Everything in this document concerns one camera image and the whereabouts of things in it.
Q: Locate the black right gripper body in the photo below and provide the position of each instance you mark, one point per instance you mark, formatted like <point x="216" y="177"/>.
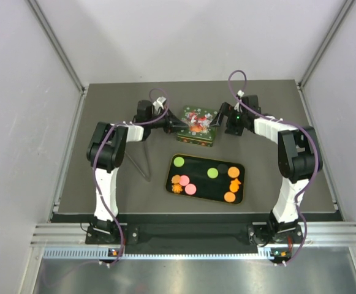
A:
<point x="236" y="122"/>

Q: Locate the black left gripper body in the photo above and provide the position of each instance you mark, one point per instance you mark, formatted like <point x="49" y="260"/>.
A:
<point x="159" y="123"/>

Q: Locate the gold tin lid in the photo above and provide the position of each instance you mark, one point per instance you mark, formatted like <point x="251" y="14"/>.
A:
<point x="198" y="120"/>

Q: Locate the green christmas cookie tin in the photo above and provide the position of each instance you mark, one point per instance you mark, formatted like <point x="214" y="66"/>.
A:
<point x="200" y="140"/>

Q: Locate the metal tongs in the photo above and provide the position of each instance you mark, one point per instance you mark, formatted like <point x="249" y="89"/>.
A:
<point x="140" y="158"/>

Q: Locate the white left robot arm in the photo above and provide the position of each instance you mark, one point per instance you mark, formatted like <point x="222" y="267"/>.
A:
<point x="106" y="152"/>

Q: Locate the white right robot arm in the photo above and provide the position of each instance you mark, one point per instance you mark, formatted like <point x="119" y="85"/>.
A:
<point x="299" y="161"/>

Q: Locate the green round cookie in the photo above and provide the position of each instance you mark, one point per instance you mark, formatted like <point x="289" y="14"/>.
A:
<point x="212" y="173"/>
<point x="178" y="161"/>

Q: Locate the black sandwich cookie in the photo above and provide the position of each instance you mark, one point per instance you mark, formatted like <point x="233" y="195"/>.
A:
<point x="222" y="168"/>

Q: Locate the orange round cookie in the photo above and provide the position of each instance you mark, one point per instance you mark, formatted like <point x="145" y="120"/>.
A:
<point x="229" y="197"/>
<point x="233" y="172"/>

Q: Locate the orange swirl cookie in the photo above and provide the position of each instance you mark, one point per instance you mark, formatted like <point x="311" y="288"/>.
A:
<point x="176" y="179"/>

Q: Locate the pink round cookie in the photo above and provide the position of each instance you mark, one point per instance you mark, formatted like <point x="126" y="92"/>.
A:
<point x="190" y="189"/>
<point x="184" y="180"/>

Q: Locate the black gold-rimmed tray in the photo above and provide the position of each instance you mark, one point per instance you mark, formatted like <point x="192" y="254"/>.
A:
<point x="195" y="168"/>

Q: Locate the orange star cookie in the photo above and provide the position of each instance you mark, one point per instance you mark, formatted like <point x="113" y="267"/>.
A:
<point x="177" y="188"/>

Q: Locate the orange fish cookie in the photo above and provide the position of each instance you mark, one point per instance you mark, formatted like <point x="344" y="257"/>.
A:
<point x="234" y="185"/>

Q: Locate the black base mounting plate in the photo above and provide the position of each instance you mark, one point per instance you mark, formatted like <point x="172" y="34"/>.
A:
<point x="184" y="236"/>

